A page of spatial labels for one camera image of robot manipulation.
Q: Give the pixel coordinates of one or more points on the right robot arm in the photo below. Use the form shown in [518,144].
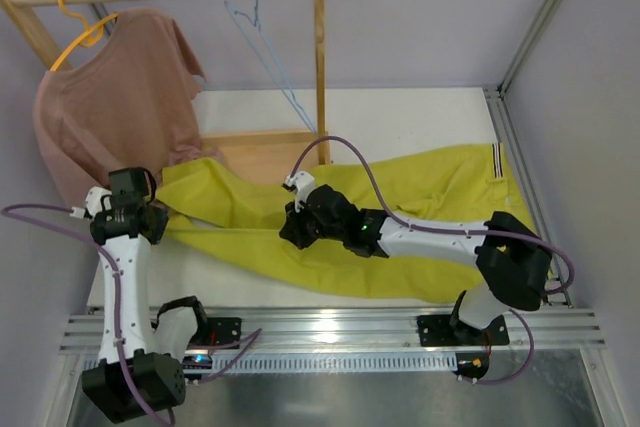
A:
[511,259]

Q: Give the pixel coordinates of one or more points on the pink t-shirt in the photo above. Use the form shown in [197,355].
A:
[129,106]

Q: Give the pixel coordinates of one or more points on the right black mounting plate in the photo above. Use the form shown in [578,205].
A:
[436,330]

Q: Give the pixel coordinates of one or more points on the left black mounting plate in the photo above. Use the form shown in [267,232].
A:
[218,333]

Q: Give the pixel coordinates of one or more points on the yellow-green trousers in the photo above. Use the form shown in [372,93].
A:
[238,222]

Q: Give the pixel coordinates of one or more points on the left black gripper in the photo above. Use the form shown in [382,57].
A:
[154,220]

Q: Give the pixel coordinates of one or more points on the aluminium frame profile right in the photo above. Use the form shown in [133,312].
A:
[529,124]

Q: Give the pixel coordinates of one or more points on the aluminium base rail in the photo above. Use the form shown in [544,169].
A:
[324,330]

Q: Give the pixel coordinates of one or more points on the light blue wire hanger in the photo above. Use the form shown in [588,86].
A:
[273,66]

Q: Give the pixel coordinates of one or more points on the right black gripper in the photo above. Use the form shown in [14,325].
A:
[300,226]

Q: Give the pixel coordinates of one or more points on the black mounting plate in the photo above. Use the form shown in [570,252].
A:
[218,333]
[436,330]

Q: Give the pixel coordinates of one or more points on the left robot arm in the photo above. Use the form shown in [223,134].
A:
[139,370]

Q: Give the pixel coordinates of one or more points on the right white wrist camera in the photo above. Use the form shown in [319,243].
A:
[301,184]

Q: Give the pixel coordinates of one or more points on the wooden clothes rack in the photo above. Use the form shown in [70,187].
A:
[261,156]

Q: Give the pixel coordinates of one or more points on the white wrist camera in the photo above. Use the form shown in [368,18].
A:
[97,200]
[301,184]

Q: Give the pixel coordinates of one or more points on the slotted cable duct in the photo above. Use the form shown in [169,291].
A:
[344,362]

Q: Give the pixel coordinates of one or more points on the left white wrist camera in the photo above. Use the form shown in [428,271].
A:
[97,200]

